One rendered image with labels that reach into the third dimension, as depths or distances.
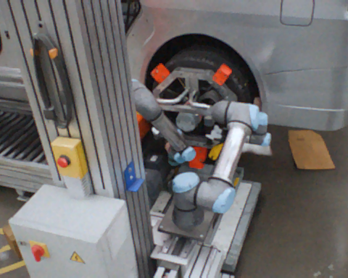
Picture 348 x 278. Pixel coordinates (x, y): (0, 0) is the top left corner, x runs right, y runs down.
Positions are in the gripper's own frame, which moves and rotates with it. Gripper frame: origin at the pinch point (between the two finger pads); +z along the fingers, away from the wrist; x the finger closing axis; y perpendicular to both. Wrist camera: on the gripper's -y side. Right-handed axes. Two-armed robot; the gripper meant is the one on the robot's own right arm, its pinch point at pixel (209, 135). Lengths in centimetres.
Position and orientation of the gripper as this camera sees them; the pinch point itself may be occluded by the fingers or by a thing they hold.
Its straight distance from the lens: 252.4
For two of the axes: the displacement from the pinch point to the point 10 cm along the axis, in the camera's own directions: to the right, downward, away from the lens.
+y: -0.6, -8.3, -5.6
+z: -9.3, -1.5, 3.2
